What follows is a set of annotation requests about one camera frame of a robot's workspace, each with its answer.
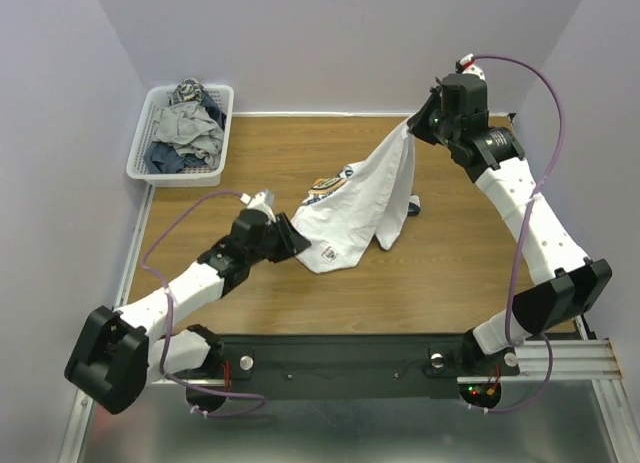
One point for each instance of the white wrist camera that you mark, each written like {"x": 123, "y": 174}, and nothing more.
{"x": 468, "y": 65}
{"x": 262, "y": 201}

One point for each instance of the white plastic basket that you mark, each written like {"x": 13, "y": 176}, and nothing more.
{"x": 218, "y": 101}

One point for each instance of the patterned dark tank top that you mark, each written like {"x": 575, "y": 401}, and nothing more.
{"x": 188, "y": 90}

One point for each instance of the navy blue tank top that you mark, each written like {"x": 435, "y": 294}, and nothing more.
{"x": 160, "y": 158}

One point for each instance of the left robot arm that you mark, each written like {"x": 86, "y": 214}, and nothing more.
{"x": 110, "y": 360}

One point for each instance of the grey tank top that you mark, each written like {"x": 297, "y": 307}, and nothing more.
{"x": 189, "y": 129}

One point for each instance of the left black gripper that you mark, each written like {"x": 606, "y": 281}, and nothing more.
{"x": 290, "y": 241}

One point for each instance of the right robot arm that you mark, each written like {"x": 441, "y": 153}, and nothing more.
{"x": 566, "y": 280}

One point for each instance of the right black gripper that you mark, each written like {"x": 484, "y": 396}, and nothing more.
{"x": 430, "y": 117}

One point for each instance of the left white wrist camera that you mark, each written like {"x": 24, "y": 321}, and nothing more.
{"x": 262, "y": 201}

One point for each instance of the aluminium frame rail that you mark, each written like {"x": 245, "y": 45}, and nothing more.
{"x": 573, "y": 360}

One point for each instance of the white printed tank top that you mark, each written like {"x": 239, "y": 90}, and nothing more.
{"x": 366, "y": 201}

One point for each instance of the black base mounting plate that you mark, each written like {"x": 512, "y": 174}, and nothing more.
{"x": 358, "y": 366}

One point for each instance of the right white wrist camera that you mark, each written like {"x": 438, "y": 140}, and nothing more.
{"x": 468, "y": 65}

